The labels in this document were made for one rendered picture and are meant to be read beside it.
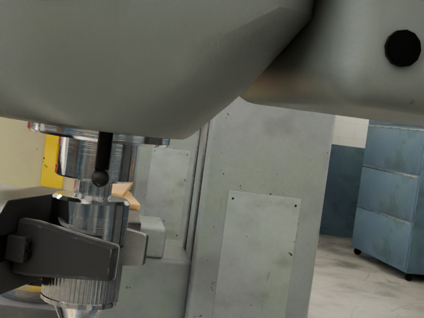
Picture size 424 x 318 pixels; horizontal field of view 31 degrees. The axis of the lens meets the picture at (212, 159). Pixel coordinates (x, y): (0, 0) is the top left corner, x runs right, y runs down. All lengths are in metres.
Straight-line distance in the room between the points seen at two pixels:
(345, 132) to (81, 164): 9.79
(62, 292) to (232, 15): 0.19
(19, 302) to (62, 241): 0.44
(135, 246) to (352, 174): 9.81
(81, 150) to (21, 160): 1.75
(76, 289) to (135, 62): 0.14
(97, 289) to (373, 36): 0.21
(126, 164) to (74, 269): 0.07
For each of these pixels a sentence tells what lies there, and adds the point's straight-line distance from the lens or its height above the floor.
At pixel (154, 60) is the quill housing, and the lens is 0.39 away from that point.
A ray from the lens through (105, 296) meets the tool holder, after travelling 0.46.
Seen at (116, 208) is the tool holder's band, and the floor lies 1.27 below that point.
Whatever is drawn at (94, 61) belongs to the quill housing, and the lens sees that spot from 0.39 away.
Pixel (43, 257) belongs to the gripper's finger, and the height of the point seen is 1.23.
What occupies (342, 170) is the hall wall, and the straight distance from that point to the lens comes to 10.22.
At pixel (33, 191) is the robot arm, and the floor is 1.26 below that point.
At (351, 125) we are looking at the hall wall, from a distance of 10.23.
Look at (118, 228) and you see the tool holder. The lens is 0.46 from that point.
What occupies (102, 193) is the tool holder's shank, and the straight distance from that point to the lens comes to 0.46.
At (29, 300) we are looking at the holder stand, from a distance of 0.88.
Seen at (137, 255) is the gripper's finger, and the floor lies 1.23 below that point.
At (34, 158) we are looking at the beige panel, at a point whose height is 1.15.
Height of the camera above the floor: 1.32
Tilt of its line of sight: 3 degrees down
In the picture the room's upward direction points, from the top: 7 degrees clockwise
